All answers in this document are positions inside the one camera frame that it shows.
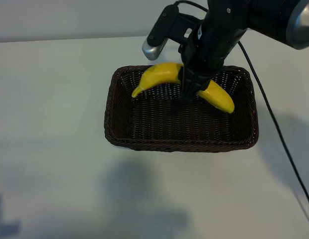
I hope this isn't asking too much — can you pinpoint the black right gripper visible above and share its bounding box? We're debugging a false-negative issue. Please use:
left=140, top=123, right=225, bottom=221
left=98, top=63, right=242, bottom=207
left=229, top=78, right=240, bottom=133
left=177, top=0, right=253, bottom=104

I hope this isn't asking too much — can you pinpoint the yellow banana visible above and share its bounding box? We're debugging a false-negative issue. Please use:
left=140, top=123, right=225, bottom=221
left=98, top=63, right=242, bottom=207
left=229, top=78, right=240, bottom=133
left=131, top=62, right=235, bottom=114

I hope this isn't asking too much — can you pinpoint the dark brown woven basket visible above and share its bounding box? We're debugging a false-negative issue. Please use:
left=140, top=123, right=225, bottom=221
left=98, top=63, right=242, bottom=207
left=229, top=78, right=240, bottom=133
left=104, top=65, right=259, bottom=153

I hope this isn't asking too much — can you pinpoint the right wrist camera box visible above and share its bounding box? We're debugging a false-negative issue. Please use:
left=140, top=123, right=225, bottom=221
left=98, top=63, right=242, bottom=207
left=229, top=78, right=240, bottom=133
left=142, top=4, right=203, bottom=61

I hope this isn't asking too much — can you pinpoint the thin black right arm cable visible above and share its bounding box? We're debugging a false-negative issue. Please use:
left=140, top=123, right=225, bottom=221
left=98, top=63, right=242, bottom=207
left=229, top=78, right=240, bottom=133
left=174, top=0, right=309, bottom=218

